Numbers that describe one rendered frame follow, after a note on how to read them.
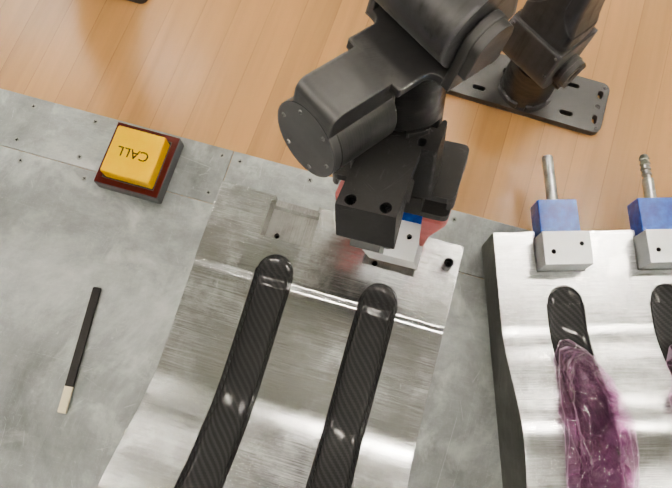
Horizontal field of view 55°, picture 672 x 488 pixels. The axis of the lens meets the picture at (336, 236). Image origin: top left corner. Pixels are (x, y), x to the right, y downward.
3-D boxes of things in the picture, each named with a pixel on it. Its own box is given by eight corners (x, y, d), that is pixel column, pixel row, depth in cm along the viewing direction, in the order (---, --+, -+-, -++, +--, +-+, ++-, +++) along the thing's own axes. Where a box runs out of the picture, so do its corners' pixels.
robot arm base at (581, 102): (624, 106, 71) (636, 54, 73) (450, 56, 73) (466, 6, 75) (596, 137, 79) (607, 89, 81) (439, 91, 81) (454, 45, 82)
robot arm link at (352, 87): (343, 210, 44) (388, 103, 33) (264, 124, 46) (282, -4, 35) (454, 130, 49) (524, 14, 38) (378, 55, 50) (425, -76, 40)
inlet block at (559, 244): (518, 166, 74) (531, 146, 69) (561, 165, 75) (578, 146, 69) (530, 276, 71) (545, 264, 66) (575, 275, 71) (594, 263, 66)
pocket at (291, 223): (276, 206, 70) (273, 194, 67) (323, 218, 70) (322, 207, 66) (264, 244, 69) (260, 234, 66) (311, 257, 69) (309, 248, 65)
